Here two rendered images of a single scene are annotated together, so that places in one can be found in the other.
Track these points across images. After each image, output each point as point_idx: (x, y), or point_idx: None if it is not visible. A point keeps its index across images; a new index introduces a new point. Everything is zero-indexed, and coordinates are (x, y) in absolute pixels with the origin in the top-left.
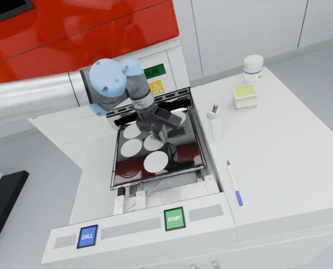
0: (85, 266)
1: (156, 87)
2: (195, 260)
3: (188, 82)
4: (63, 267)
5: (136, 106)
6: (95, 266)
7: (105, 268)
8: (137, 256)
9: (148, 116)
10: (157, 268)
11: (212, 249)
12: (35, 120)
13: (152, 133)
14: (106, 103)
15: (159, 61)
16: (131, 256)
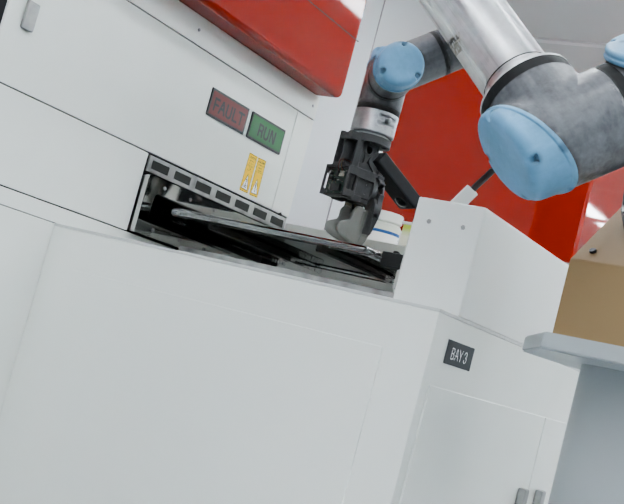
0: (487, 297)
1: (253, 174)
2: (534, 448)
3: (289, 206)
4: (479, 265)
5: (383, 126)
6: (489, 317)
7: (480, 359)
8: (528, 323)
9: (382, 159)
10: (497, 458)
11: (562, 388)
12: (15, 37)
13: (375, 200)
14: (452, 64)
15: (283, 122)
16: (528, 308)
